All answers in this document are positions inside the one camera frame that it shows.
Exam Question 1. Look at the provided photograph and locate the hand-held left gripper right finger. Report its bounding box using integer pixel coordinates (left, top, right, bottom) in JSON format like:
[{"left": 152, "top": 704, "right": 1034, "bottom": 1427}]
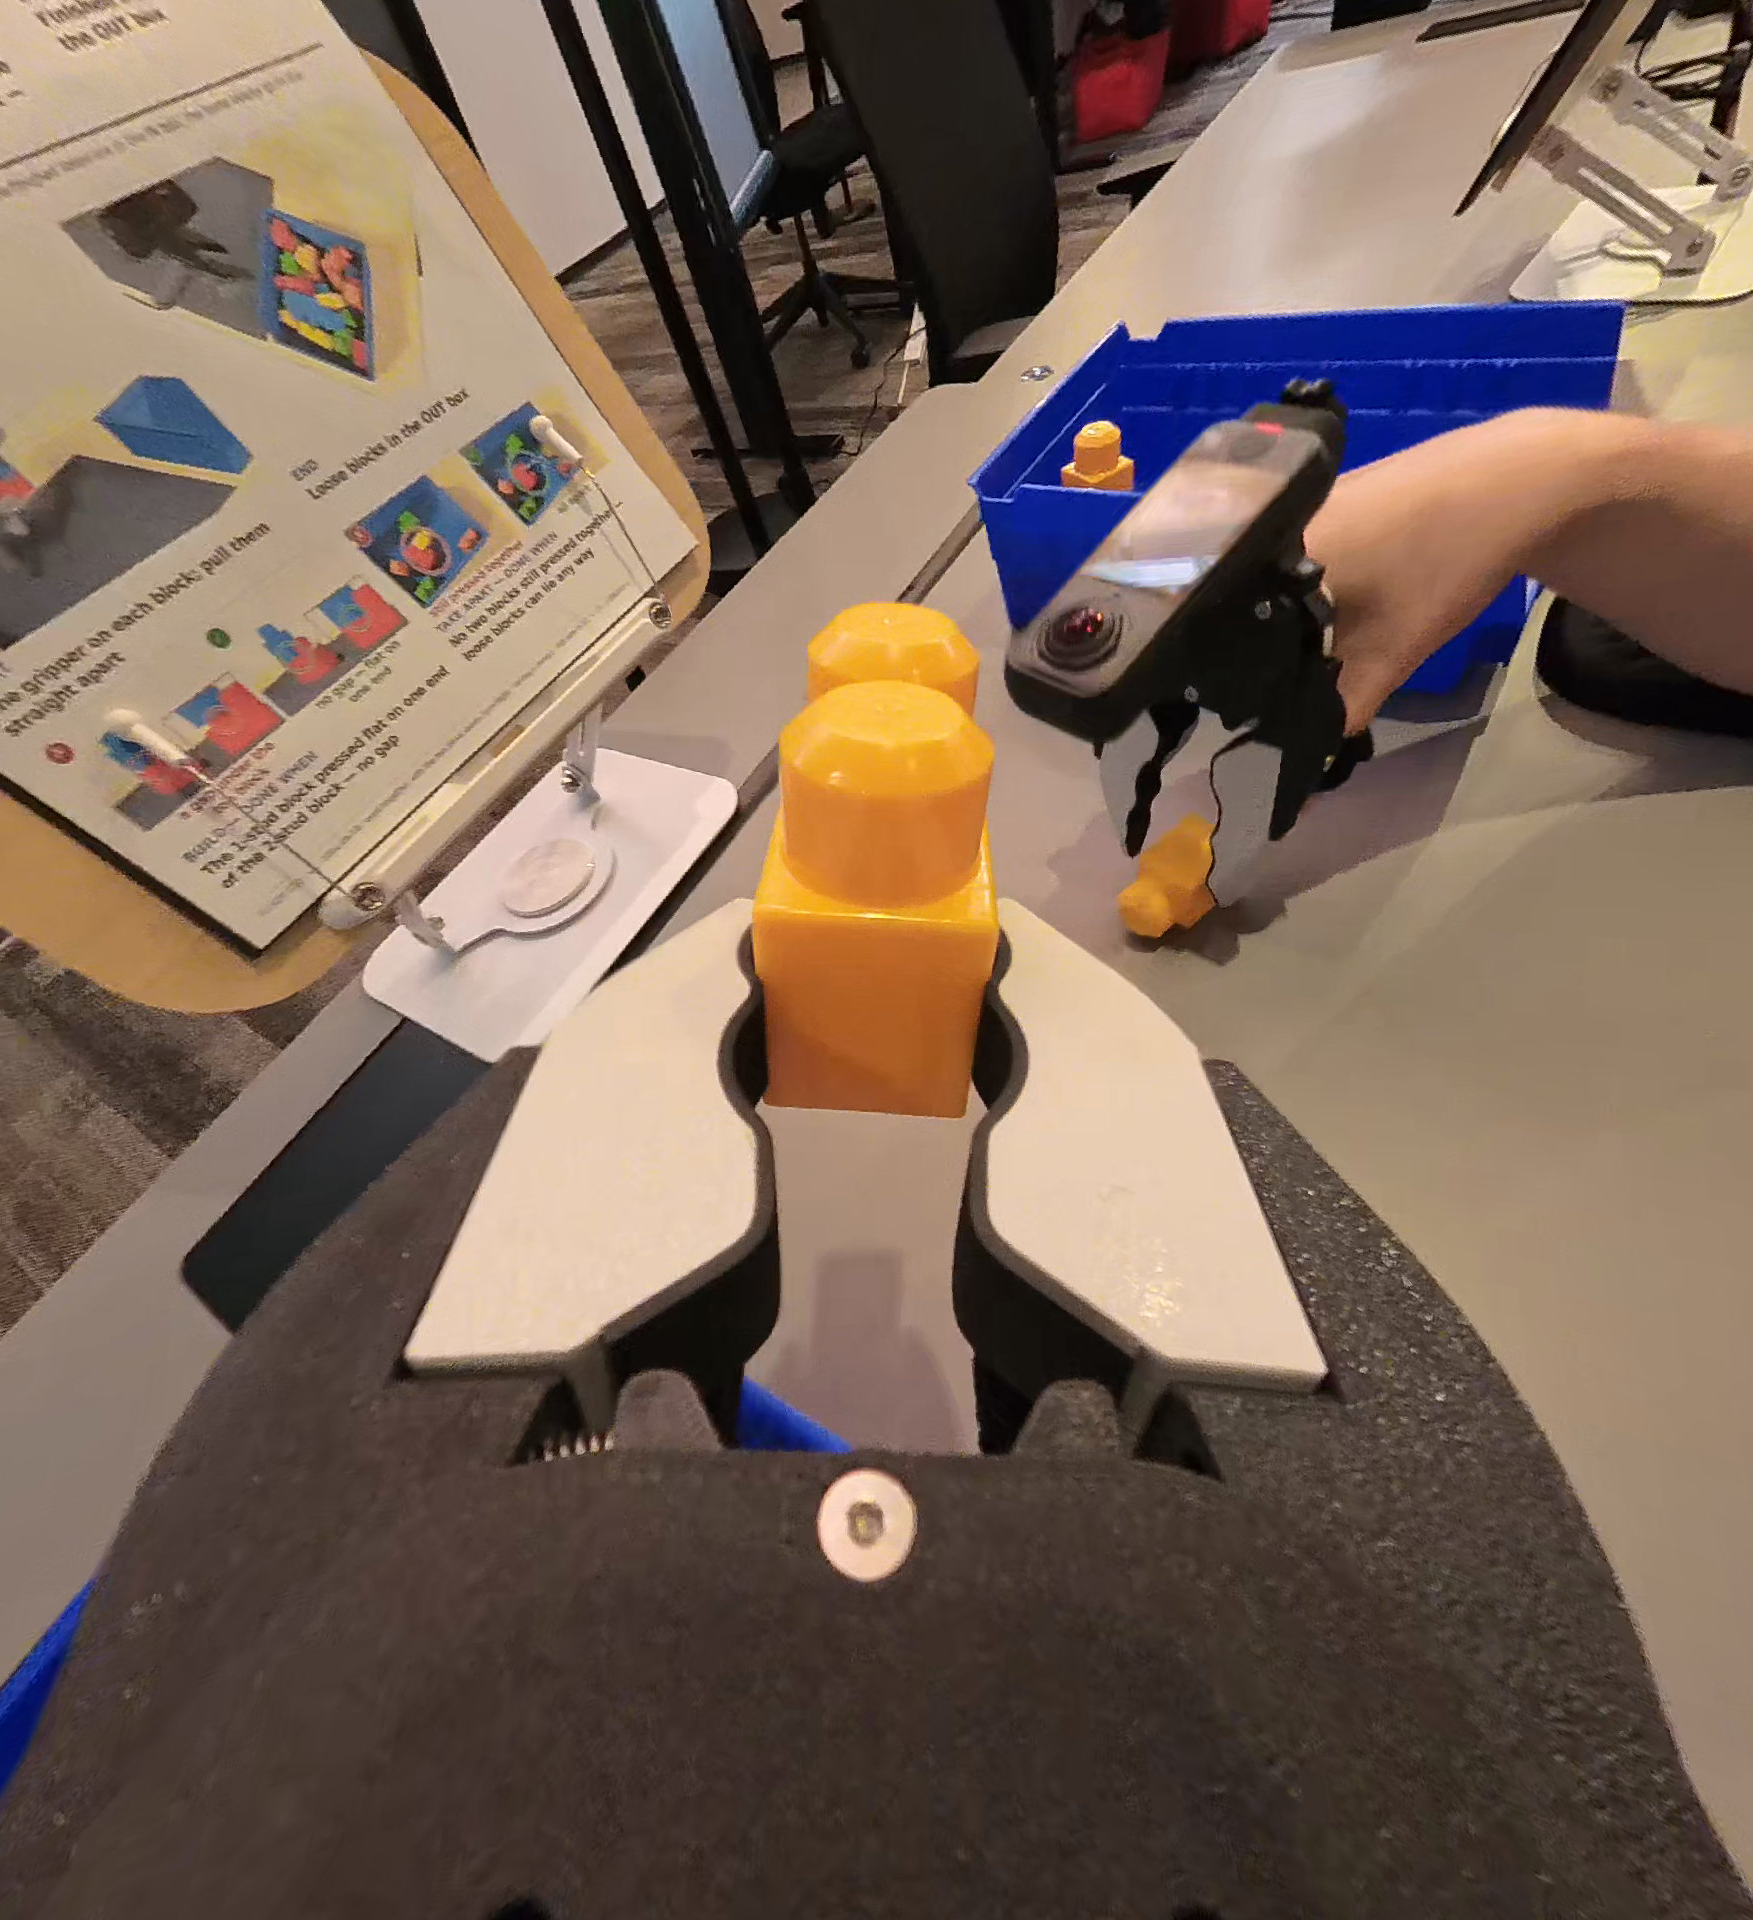
[{"left": 966, "top": 897, "right": 1331, "bottom": 1397}]

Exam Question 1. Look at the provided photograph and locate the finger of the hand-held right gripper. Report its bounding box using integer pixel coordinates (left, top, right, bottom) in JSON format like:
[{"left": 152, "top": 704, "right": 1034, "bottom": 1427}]
[
  {"left": 1097, "top": 705, "right": 1199, "bottom": 858},
  {"left": 1202, "top": 726, "right": 1285, "bottom": 902}
]

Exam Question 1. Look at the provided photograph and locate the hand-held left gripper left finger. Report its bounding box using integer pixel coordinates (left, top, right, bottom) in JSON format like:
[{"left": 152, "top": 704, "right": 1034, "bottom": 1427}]
[{"left": 404, "top": 899, "right": 783, "bottom": 1427}]

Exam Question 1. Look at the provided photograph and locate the orange two-stud mega block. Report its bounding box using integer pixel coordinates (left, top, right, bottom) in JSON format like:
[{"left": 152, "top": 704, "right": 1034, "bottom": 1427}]
[{"left": 751, "top": 603, "right": 1000, "bottom": 1119}]

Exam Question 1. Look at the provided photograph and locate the person's right forearm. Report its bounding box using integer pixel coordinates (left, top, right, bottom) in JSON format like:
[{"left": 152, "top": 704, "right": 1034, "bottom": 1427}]
[{"left": 1513, "top": 408, "right": 1753, "bottom": 699}]

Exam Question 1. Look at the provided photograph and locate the person's right hand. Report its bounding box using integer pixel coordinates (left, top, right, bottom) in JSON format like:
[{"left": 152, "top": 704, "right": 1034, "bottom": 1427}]
[{"left": 1302, "top": 440, "right": 1547, "bottom": 737}]

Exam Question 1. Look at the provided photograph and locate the black office chair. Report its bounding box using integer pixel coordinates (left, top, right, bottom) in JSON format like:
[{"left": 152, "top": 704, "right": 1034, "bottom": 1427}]
[
  {"left": 732, "top": 104, "right": 907, "bottom": 370},
  {"left": 817, "top": 0, "right": 1060, "bottom": 383}
]

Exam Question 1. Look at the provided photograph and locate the black wrist rest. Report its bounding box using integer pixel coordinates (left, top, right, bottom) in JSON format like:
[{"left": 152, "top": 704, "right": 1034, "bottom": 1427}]
[{"left": 1539, "top": 594, "right": 1753, "bottom": 747}]

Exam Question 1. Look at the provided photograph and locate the red bag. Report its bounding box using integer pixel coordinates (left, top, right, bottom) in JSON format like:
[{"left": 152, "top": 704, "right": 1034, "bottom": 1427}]
[
  {"left": 1071, "top": 23, "right": 1173, "bottom": 144},
  {"left": 1168, "top": 0, "right": 1275, "bottom": 68}
]

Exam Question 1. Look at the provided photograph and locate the dark display board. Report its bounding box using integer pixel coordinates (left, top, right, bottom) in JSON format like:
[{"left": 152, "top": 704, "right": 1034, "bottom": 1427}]
[{"left": 1453, "top": 0, "right": 1642, "bottom": 219}]

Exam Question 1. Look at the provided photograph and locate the rolling whiteboard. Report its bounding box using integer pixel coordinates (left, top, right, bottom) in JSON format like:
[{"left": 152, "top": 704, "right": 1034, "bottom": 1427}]
[{"left": 538, "top": 0, "right": 847, "bottom": 512}]

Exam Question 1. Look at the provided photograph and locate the white board stand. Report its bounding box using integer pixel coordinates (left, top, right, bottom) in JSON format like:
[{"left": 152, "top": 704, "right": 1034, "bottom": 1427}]
[{"left": 1508, "top": 66, "right": 1753, "bottom": 306}]

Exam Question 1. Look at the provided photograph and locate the instruction sheet board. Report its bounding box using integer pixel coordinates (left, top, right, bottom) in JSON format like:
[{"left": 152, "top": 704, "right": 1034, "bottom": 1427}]
[{"left": 0, "top": 0, "right": 709, "bottom": 1007}]

